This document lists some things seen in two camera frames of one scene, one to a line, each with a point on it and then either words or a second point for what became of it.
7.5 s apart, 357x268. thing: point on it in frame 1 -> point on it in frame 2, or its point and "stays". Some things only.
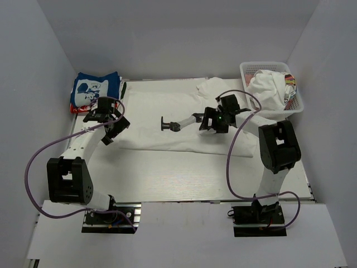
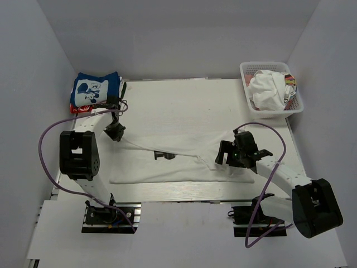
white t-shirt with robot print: (146, 101) -> (131, 161)
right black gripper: (211, 113) -> (227, 147)
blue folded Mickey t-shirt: (88, 88) stays
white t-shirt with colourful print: (272, 90) stays
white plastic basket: (294, 105) stays
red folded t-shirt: (83, 108) stays
